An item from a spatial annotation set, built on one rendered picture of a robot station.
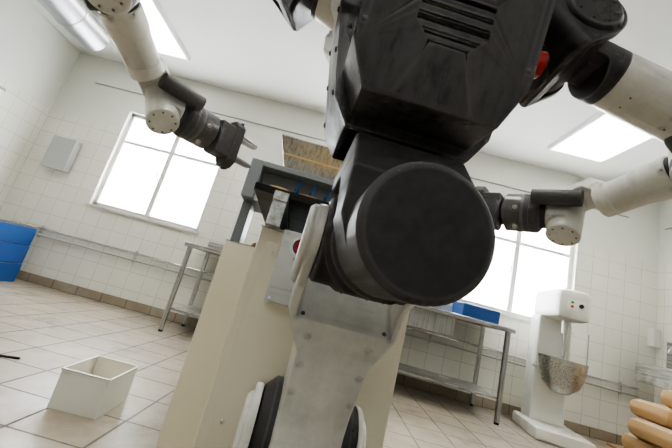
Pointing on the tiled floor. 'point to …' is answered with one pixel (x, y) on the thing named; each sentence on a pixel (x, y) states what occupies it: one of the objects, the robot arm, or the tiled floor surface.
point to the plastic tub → (92, 386)
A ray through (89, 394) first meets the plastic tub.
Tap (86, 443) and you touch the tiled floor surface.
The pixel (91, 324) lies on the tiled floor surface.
